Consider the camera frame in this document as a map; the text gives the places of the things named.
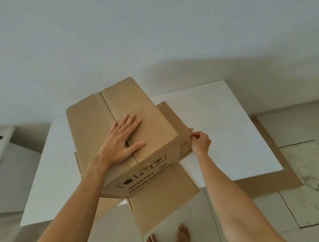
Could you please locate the person's right hand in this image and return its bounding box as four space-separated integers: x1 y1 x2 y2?
190 131 212 156

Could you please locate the person's left hand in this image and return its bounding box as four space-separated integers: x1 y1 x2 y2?
98 113 146 168

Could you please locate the brown packing tape strip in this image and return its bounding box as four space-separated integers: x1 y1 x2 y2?
181 128 195 154

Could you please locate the brown cardboard box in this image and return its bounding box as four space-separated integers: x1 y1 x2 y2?
66 77 200 236

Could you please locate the person's right forearm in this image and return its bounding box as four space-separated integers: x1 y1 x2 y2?
192 150 287 242

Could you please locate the person's left forearm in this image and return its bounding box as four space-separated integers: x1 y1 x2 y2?
37 154 113 242

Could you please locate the white table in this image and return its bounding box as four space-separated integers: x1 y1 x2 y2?
20 80 284 227

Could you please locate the flat cardboard sheet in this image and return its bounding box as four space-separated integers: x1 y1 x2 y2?
234 116 304 199

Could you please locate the person's right foot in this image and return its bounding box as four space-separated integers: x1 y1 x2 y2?
176 224 191 242

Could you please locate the white cabinet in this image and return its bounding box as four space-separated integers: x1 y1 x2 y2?
0 126 42 214

